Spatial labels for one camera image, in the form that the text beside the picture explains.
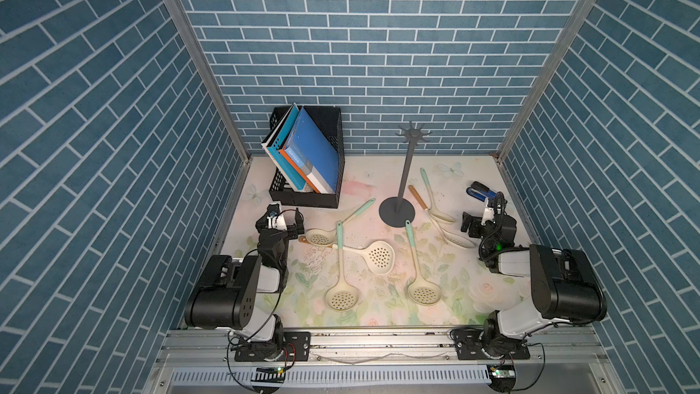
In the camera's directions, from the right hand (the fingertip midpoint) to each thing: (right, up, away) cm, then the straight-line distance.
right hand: (481, 215), depth 95 cm
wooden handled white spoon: (-11, -8, +1) cm, 14 cm away
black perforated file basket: (-54, +35, +3) cm, 64 cm away
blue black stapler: (+4, +8, +10) cm, 14 cm away
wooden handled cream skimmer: (-36, -13, -6) cm, 39 cm away
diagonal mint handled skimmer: (-56, -8, -1) cm, 56 cm away
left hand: (-66, +3, -6) cm, 67 cm away
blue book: (-61, +23, +12) cm, 66 cm away
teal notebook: (-70, +23, -11) cm, 74 cm away
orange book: (-63, +17, -7) cm, 65 cm away
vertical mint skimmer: (-48, -23, -14) cm, 55 cm away
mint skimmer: (-24, -22, -13) cm, 35 cm away
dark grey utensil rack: (-30, 0, +7) cm, 30 cm away
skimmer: (-14, 0, +7) cm, 15 cm away
